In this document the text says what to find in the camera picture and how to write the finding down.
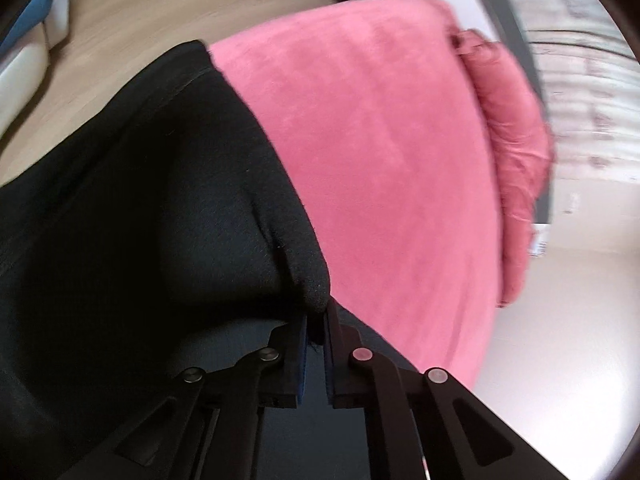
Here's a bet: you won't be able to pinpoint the pink crumpled duvet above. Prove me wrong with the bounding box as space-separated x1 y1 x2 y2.
454 29 553 307

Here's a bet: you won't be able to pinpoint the dark grey headboard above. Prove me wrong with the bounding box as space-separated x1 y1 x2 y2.
474 0 554 226

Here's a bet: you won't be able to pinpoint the patterned white curtain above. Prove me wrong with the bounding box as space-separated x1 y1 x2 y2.
512 0 639 183

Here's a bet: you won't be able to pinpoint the white plastic stool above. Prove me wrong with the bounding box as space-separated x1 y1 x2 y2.
0 24 49 134

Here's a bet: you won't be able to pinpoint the black pants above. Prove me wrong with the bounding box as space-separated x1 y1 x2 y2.
0 39 419 480

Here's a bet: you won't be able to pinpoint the pink bed sheet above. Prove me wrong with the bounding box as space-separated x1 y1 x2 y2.
209 0 501 386

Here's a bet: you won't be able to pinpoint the blue storage box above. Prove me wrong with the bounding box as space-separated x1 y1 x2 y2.
1 0 70 58

